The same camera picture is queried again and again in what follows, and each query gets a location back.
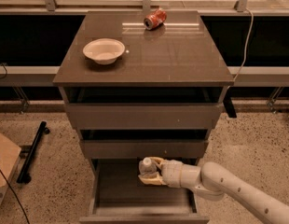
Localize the middle grey drawer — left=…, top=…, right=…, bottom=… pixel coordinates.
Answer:
left=80, top=140, right=208, bottom=159

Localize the white paper bowl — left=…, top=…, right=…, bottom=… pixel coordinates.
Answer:
left=83, top=38, right=125, bottom=65

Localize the clear blue-label plastic bottle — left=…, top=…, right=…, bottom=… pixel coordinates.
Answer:
left=139, top=157, right=158, bottom=178

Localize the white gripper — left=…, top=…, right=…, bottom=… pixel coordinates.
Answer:
left=139, top=157, right=184, bottom=188

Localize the open bottom grey drawer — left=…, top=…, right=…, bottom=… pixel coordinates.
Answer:
left=79, top=159, right=209, bottom=224

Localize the black metal bar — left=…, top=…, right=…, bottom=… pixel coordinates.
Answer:
left=17, top=121, right=50, bottom=184

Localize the white cable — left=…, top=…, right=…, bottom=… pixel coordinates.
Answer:
left=232, top=7, right=255, bottom=82

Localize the crushed red soda can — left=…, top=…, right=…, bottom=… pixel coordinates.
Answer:
left=144, top=8, right=167, bottom=31

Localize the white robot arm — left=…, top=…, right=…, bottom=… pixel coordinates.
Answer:
left=138, top=157, right=289, bottom=224

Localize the black cable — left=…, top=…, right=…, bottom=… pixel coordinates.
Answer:
left=0, top=156, right=31, bottom=224

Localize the top grey drawer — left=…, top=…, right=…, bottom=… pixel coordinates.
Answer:
left=65, top=104, right=222, bottom=130

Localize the grey drawer cabinet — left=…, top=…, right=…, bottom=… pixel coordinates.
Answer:
left=52, top=10, right=235, bottom=161

